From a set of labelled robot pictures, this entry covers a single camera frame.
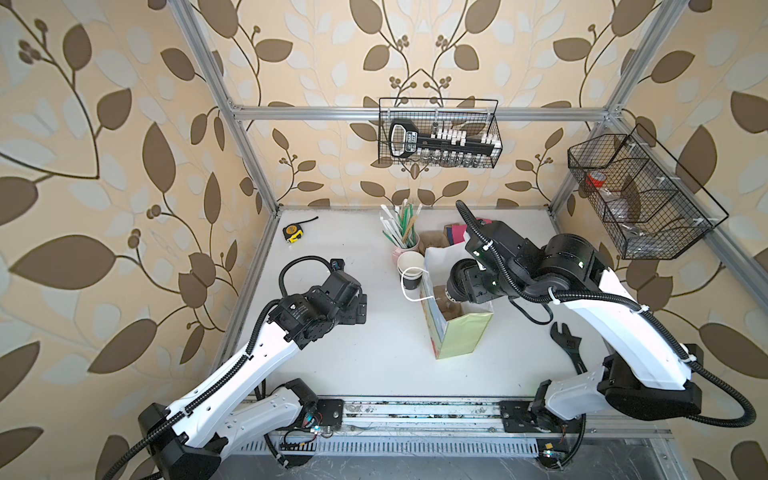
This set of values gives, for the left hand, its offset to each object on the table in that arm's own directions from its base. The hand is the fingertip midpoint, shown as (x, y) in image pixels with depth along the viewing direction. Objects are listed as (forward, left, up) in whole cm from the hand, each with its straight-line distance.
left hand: (344, 301), depth 75 cm
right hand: (-2, -29, +14) cm, 32 cm away
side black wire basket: (+18, -76, +17) cm, 80 cm away
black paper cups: (+17, -18, -9) cm, 26 cm away
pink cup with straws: (+27, -15, -4) cm, 31 cm away
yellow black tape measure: (+37, +25, -16) cm, 47 cm away
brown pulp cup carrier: (+7, -30, -18) cm, 36 cm away
